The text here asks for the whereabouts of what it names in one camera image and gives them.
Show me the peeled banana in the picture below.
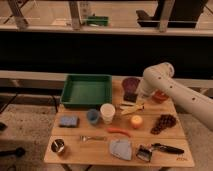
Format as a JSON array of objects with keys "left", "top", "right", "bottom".
[{"left": 119, "top": 104, "right": 144, "bottom": 115}]

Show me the black eraser block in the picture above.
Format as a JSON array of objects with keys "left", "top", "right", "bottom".
[{"left": 123, "top": 92, "right": 137, "bottom": 102}]

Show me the orange fruit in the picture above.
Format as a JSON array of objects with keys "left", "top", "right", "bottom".
[{"left": 130, "top": 115, "right": 143, "bottom": 129}]

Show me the small steel cup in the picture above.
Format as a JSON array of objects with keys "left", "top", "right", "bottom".
[{"left": 51, "top": 139, "right": 65, "bottom": 154}]

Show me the dark grape bunch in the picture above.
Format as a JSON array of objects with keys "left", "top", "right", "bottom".
[{"left": 151, "top": 114, "right": 177, "bottom": 135}]

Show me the purple bowl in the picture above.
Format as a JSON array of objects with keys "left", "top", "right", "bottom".
[{"left": 122, "top": 77, "right": 140, "bottom": 93}]

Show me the blue plastic cup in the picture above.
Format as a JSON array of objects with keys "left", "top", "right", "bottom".
[{"left": 86, "top": 109, "right": 100, "bottom": 125}]

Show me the blue sponge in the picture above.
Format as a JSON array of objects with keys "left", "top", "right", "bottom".
[{"left": 59, "top": 116, "right": 78, "bottom": 127}]

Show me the orange carrot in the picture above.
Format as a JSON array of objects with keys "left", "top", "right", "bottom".
[{"left": 107, "top": 127, "right": 131, "bottom": 137}]

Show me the green box on shelf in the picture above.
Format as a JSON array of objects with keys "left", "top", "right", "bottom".
[{"left": 83, "top": 15, "right": 109, "bottom": 26}]

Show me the black machine in background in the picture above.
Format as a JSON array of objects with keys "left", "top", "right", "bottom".
[{"left": 136, "top": 0, "right": 209, "bottom": 28}]

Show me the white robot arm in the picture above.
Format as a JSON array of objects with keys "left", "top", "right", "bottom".
[{"left": 138, "top": 62, "right": 213, "bottom": 131}]

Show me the white paper cup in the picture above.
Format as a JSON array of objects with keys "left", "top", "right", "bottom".
[{"left": 100, "top": 103, "right": 116, "bottom": 124}]

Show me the red bowl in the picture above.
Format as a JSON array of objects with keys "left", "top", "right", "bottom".
[{"left": 152, "top": 90, "right": 169, "bottom": 104}]

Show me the grey folded cloth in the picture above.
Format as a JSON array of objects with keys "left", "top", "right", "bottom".
[{"left": 109, "top": 139, "right": 132, "bottom": 161}]

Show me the green plastic tray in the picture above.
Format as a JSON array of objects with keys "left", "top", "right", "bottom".
[{"left": 60, "top": 74, "right": 112, "bottom": 108}]

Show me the metal fork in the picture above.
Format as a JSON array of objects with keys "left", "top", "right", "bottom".
[{"left": 79, "top": 135, "right": 106, "bottom": 142}]

